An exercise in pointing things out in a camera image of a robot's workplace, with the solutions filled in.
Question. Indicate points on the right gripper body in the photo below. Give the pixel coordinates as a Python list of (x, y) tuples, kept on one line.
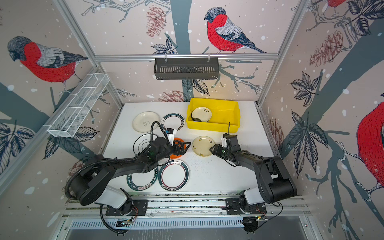
[(224, 151)]

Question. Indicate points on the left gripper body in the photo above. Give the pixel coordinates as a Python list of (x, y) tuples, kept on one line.
[(169, 150)]

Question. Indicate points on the orange plate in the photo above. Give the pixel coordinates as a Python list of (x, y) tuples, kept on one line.
[(177, 156)]

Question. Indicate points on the cream plate floral marks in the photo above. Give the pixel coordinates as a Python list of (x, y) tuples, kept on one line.
[(201, 146)]

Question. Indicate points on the green red rimmed plate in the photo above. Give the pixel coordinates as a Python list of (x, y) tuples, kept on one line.
[(174, 175)]

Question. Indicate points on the cream plate dark green patch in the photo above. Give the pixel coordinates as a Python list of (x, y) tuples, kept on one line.
[(202, 113)]

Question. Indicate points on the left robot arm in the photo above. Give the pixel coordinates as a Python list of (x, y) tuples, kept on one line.
[(90, 184)]

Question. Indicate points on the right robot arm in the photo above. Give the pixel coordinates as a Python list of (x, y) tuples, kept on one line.
[(274, 183)]

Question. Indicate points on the yellow plastic bin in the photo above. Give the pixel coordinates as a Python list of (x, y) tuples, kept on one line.
[(225, 118)]

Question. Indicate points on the white plate black rings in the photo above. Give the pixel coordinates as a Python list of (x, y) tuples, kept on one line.
[(141, 145)]

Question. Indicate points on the small green rimmed plate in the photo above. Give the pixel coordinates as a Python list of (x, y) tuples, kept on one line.
[(173, 121)]

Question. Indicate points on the plain cream plate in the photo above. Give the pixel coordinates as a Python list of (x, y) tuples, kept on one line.
[(143, 121)]

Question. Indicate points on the green lettered rim plate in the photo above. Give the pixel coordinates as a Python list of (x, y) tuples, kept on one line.
[(141, 182)]

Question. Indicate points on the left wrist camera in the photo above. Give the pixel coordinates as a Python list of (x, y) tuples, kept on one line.
[(170, 133)]

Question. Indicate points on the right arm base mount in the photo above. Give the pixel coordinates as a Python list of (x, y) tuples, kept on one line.
[(236, 207)]

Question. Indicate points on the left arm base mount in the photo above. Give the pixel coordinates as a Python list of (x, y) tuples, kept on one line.
[(135, 208)]

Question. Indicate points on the dark hanging wall basket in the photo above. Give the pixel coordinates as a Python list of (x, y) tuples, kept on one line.
[(187, 69)]

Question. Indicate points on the aluminium rail frame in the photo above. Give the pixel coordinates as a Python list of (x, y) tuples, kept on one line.
[(178, 206)]

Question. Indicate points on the white wire mesh basket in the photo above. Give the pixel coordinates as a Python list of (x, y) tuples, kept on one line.
[(81, 102)]

